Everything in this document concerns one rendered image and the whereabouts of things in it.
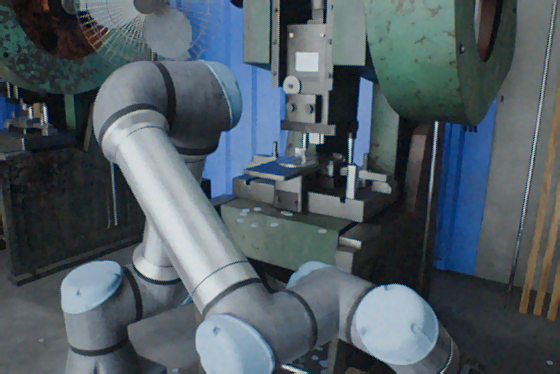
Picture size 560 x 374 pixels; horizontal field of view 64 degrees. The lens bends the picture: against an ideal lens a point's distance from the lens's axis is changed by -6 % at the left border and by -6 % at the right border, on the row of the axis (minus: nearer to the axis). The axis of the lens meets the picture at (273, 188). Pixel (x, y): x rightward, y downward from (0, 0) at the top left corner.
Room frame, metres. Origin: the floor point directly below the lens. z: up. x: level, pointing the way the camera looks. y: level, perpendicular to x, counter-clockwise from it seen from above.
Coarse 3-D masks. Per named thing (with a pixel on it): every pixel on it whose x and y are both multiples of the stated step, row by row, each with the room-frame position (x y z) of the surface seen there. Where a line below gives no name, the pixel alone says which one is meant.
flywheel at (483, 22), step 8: (480, 0) 1.19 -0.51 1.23; (488, 0) 1.45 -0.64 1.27; (496, 0) 1.45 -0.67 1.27; (480, 8) 1.19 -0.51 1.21; (488, 8) 1.45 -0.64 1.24; (496, 8) 1.46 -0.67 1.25; (480, 16) 1.44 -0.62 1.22; (488, 16) 1.44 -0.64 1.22; (496, 16) 1.47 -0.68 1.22; (480, 24) 1.43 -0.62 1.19; (488, 24) 1.43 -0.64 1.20; (496, 24) 1.48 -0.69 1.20; (480, 32) 1.42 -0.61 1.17; (488, 32) 1.41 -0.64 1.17; (480, 40) 1.40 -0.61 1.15; (488, 40) 1.40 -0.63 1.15; (480, 48) 1.38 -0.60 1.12; (488, 48) 1.39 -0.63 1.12; (480, 56) 1.36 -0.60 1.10; (488, 56) 1.40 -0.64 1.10
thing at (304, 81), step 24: (312, 24) 1.41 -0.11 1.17; (288, 48) 1.41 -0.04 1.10; (312, 48) 1.36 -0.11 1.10; (288, 72) 1.41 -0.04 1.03; (312, 72) 1.36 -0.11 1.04; (288, 96) 1.37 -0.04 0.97; (312, 96) 1.33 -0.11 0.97; (336, 96) 1.37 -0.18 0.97; (288, 120) 1.37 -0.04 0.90; (312, 120) 1.32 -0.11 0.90; (336, 120) 1.37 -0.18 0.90
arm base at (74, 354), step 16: (128, 336) 0.80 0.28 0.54; (80, 352) 0.73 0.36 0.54; (96, 352) 0.73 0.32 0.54; (112, 352) 0.75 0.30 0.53; (128, 352) 0.78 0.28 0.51; (64, 368) 0.77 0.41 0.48; (80, 368) 0.73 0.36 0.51; (96, 368) 0.73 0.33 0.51; (112, 368) 0.74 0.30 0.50; (128, 368) 0.76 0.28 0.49
